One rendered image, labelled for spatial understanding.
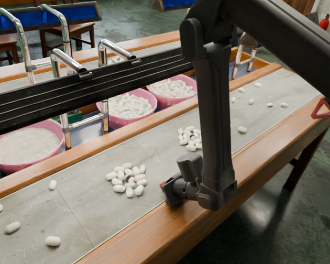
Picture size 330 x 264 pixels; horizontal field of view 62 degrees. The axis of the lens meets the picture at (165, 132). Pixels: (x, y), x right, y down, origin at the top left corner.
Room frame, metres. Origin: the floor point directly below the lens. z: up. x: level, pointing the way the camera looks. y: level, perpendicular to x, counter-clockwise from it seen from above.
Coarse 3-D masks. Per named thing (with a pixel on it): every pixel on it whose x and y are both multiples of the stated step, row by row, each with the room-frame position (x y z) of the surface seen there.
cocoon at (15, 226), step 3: (15, 222) 0.40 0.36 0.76; (18, 222) 0.40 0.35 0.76; (9, 225) 0.38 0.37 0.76; (12, 225) 0.39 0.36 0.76; (15, 225) 0.39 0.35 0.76; (18, 225) 0.39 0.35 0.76; (6, 228) 0.38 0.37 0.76; (9, 228) 0.38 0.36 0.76; (12, 228) 0.38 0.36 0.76; (15, 228) 0.38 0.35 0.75; (18, 228) 0.39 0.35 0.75; (6, 231) 0.37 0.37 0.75; (9, 231) 0.37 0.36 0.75; (12, 231) 0.38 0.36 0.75
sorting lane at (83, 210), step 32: (256, 96) 1.27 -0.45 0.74; (288, 96) 1.31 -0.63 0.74; (160, 128) 0.90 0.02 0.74; (256, 128) 0.98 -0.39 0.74; (96, 160) 0.67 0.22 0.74; (128, 160) 0.69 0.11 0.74; (160, 160) 0.71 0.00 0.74; (32, 192) 0.51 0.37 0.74; (64, 192) 0.52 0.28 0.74; (96, 192) 0.54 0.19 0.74; (160, 192) 0.57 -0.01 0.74; (0, 224) 0.40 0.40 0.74; (32, 224) 0.41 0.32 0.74; (64, 224) 0.42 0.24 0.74; (96, 224) 0.43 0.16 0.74; (128, 224) 0.44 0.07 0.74; (0, 256) 0.31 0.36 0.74; (32, 256) 0.32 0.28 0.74; (64, 256) 0.33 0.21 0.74
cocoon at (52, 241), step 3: (48, 237) 0.37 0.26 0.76; (51, 237) 0.37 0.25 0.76; (54, 237) 0.37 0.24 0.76; (57, 237) 0.37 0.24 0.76; (45, 240) 0.36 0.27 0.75; (48, 240) 0.36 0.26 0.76; (51, 240) 0.36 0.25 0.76; (54, 240) 0.36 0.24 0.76; (57, 240) 0.36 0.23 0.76; (60, 240) 0.37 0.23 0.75; (48, 243) 0.35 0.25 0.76; (51, 243) 0.35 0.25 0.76; (54, 243) 0.35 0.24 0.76; (57, 243) 0.36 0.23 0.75
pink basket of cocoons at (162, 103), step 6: (180, 78) 1.35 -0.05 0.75; (186, 78) 1.34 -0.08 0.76; (192, 84) 1.30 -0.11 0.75; (150, 90) 1.15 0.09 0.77; (192, 90) 1.28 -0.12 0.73; (156, 96) 1.13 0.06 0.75; (162, 96) 1.11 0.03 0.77; (192, 96) 1.15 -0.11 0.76; (162, 102) 1.13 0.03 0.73; (174, 102) 1.12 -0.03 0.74; (180, 102) 1.13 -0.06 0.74; (162, 108) 1.14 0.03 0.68
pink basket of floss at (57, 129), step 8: (48, 120) 0.83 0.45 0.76; (24, 128) 0.81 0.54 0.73; (48, 128) 0.82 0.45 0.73; (56, 128) 0.81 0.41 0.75; (0, 136) 0.74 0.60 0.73; (56, 152) 0.68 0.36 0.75; (40, 160) 0.62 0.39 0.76; (0, 168) 0.60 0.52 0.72; (8, 168) 0.59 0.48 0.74; (16, 168) 0.59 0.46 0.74; (24, 168) 0.60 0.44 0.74
